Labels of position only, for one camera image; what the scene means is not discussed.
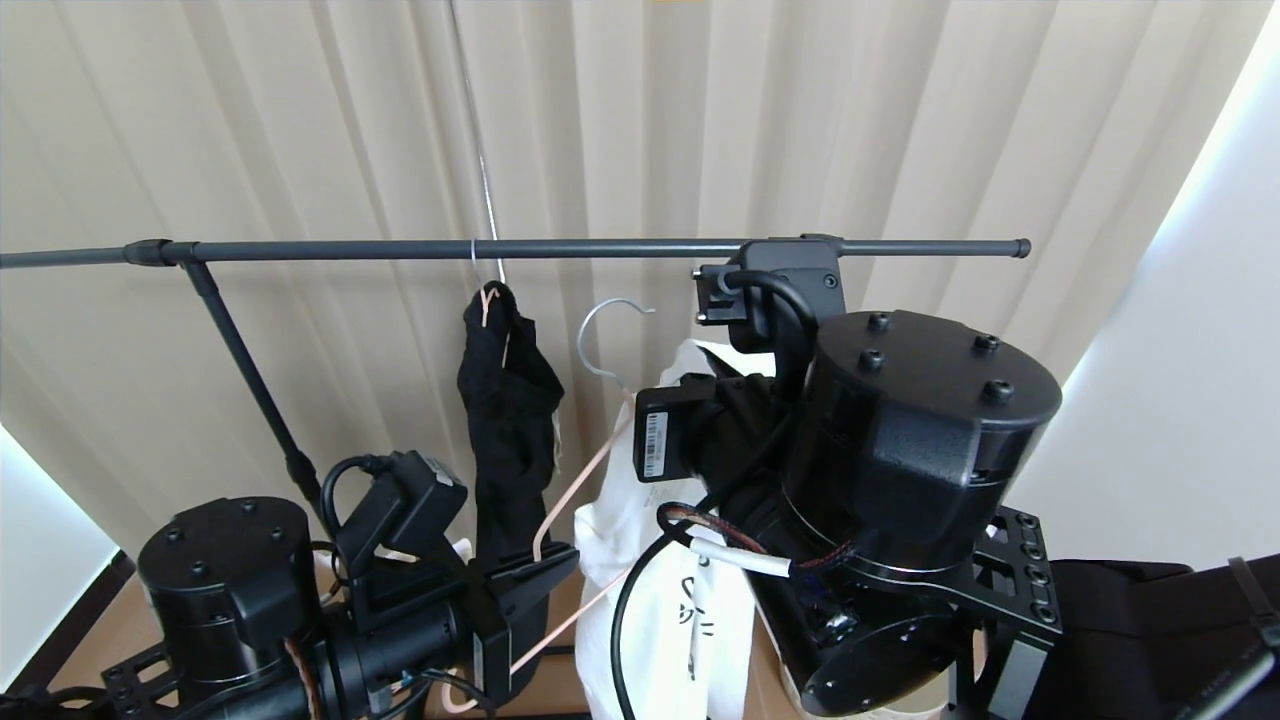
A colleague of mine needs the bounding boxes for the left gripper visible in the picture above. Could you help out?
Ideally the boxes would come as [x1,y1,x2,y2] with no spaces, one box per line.
[325,578,516,716]

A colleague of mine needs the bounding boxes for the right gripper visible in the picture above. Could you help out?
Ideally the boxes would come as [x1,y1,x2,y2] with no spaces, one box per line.
[633,375,791,491]

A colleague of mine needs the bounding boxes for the pink clothes hanger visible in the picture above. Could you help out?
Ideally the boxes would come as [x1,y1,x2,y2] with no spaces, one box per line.
[440,298,658,713]
[470,240,516,371]

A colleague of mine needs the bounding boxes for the black shorts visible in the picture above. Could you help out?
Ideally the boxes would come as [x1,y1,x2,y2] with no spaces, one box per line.
[457,283,566,701]

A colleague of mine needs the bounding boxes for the white garment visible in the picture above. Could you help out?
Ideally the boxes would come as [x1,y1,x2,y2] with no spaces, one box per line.
[575,340,791,720]

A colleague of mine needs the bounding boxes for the black clothes rack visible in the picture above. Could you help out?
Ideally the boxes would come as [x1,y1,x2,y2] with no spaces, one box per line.
[0,235,1031,526]

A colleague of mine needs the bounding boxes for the beige curtain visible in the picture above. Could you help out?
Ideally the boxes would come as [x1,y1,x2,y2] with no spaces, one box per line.
[0,0,1271,561]

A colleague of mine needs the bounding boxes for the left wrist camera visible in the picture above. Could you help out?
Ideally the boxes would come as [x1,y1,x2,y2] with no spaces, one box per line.
[335,450,469,631]

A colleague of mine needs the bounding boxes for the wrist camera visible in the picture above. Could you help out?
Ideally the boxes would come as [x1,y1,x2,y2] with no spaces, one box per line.
[693,235,846,379]
[335,450,469,631]

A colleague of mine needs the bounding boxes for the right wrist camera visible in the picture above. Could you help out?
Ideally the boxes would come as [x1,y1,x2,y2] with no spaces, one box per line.
[693,235,846,379]

